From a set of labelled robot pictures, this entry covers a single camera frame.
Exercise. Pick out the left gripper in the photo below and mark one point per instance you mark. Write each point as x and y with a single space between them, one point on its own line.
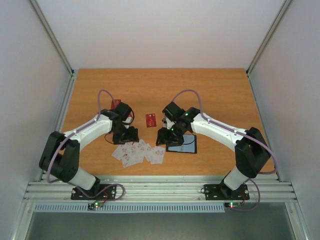
132 137

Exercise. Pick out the left frame post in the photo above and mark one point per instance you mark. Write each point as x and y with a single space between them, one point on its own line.
44 22

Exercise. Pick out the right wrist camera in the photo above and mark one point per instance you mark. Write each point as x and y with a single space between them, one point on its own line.
167 123

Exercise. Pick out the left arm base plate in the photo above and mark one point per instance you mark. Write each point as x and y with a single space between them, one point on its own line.
98 192

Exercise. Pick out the black leather card holder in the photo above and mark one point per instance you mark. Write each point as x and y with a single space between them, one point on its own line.
189 146

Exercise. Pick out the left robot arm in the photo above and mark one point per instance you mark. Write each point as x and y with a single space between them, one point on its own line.
61 155

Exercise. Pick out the grey slotted cable duct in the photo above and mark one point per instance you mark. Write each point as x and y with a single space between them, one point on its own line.
128 208

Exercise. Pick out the red card centre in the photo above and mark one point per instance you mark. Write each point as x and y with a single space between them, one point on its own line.
150 120

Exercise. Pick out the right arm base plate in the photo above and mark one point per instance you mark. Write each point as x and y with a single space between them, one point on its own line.
215 192

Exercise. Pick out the left controller board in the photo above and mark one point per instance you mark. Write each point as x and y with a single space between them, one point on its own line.
96 205

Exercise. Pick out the right frame post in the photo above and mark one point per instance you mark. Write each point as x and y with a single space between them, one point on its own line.
285 6

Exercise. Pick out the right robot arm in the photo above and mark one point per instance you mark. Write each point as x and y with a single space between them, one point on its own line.
249 146

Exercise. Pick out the red card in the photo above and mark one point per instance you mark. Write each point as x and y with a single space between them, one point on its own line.
150 120
115 103

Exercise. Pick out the aluminium table edge rail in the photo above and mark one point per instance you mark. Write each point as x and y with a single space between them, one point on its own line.
166 188

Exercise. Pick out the right controller board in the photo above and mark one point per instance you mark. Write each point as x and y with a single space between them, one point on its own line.
232 205

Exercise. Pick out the controller board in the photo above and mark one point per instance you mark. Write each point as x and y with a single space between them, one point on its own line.
96 205
232 205

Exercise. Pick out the white floral card pile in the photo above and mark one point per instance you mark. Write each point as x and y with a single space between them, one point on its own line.
132 153

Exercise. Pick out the frame post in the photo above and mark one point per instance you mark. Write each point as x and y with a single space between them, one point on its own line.
285 6
44 22

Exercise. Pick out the red card far left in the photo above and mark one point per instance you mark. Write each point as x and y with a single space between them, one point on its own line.
115 103

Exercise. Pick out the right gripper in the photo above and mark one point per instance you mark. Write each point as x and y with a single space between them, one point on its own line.
168 139

